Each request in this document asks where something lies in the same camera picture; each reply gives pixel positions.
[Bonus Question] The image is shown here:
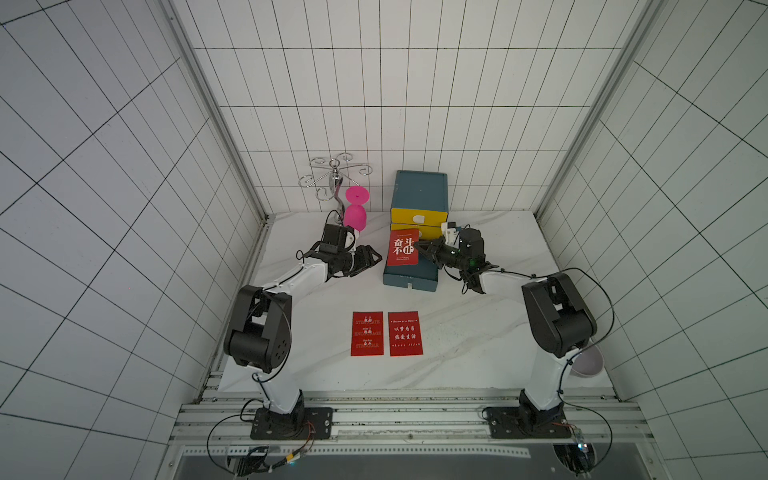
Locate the red postcard white text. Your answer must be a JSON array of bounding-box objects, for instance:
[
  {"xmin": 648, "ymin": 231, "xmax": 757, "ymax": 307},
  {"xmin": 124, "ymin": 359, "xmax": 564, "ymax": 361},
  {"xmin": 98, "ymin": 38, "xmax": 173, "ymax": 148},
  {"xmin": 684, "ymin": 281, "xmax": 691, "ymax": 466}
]
[{"xmin": 351, "ymin": 311, "xmax": 384, "ymax": 357}]

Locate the lilac bowl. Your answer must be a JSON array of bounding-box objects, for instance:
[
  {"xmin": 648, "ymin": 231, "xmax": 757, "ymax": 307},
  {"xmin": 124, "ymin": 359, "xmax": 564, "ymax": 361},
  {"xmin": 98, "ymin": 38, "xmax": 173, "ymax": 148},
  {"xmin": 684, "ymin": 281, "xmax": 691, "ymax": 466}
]
[{"xmin": 571, "ymin": 344, "xmax": 605, "ymax": 378}]

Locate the pink plastic goblet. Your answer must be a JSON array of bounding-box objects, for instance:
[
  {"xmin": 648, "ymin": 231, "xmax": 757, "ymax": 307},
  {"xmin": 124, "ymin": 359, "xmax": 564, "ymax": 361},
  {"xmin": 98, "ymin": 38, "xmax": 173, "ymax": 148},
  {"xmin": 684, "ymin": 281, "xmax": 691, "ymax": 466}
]
[{"xmin": 343, "ymin": 186, "xmax": 370, "ymax": 232}]

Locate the aluminium mounting rail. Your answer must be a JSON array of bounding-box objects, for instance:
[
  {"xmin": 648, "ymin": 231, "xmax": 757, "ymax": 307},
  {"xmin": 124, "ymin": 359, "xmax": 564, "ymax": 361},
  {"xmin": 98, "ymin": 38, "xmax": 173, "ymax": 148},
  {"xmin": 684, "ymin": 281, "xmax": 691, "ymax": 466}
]
[{"xmin": 170, "ymin": 392, "xmax": 653, "ymax": 457}]

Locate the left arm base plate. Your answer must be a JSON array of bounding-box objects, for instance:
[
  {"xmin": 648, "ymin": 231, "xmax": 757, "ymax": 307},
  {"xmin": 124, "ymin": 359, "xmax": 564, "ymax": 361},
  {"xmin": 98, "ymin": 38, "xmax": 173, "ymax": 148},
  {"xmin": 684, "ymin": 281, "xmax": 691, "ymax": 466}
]
[{"xmin": 250, "ymin": 407, "xmax": 334, "ymax": 441}]

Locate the left base black cable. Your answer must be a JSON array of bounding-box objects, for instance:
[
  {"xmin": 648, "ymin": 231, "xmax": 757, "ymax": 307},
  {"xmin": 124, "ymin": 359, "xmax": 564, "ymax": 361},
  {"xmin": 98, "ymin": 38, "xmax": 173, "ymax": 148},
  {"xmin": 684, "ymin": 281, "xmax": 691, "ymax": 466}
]
[{"xmin": 205, "ymin": 383, "xmax": 316, "ymax": 476}]

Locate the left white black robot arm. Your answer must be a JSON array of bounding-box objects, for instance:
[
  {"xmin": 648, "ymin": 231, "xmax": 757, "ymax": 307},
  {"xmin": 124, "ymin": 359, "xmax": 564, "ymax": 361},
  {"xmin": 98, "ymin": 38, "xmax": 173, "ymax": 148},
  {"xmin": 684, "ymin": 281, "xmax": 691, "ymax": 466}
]
[{"xmin": 223, "ymin": 224, "xmax": 383, "ymax": 423}]

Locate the base black cable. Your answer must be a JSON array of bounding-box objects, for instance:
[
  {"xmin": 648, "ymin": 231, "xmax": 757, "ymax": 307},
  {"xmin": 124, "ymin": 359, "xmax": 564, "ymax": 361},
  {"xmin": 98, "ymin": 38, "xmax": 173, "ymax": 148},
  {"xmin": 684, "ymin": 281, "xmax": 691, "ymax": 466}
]
[
  {"xmin": 497, "ymin": 266, "xmax": 617, "ymax": 475},
  {"xmin": 205, "ymin": 383, "xmax": 316, "ymax": 476}
]

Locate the teal drawer cabinet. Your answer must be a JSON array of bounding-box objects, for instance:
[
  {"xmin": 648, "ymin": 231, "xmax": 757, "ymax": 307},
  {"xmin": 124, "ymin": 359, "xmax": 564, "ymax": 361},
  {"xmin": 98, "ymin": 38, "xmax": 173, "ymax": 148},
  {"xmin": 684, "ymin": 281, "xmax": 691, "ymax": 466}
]
[{"xmin": 391, "ymin": 170, "xmax": 449, "ymax": 212}]

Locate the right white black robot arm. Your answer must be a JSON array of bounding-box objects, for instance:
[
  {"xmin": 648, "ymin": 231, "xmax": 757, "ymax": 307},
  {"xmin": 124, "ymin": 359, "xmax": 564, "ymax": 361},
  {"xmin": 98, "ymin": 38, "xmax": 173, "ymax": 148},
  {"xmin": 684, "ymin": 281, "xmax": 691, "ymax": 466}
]
[{"xmin": 415, "ymin": 222, "xmax": 597, "ymax": 431}]

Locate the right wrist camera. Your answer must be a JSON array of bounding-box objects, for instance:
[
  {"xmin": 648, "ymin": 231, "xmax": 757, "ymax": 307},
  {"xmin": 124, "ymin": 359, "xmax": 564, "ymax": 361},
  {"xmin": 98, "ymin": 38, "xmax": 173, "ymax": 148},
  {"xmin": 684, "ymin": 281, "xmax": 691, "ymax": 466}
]
[{"xmin": 441, "ymin": 222, "xmax": 462, "ymax": 244}]

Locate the right base black cable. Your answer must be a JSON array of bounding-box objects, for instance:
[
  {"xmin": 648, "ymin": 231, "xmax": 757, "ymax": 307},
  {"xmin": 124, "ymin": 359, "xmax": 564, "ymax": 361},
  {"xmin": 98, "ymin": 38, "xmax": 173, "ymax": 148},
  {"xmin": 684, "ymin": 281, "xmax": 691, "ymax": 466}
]
[{"xmin": 497, "ymin": 266, "xmax": 617, "ymax": 475}]

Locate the yellow drawer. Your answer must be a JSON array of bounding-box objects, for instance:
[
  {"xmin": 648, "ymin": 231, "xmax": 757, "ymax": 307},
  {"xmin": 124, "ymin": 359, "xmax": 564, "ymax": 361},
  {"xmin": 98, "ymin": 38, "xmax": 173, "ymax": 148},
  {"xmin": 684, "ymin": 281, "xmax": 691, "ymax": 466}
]
[
  {"xmin": 391, "ymin": 207, "xmax": 448, "ymax": 227},
  {"xmin": 391, "ymin": 223, "xmax": 442, "ymax": 241}
]

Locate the silver metal cup stand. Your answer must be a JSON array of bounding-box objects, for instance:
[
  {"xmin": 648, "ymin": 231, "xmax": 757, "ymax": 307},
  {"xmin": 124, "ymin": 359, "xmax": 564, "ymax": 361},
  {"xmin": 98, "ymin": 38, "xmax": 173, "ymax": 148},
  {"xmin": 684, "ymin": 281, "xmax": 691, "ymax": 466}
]
[{"xmin": 299, "ymin": 152, "xmax": 373, "ymax": 226}]

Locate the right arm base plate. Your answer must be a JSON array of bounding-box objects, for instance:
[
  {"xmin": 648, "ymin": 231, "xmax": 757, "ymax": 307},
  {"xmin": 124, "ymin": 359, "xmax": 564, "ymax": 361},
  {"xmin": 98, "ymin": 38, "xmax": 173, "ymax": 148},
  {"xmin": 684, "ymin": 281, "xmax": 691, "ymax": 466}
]
[{"xmin": 481, "ymin": 406, "xmax": 571, "ymax": 440}]

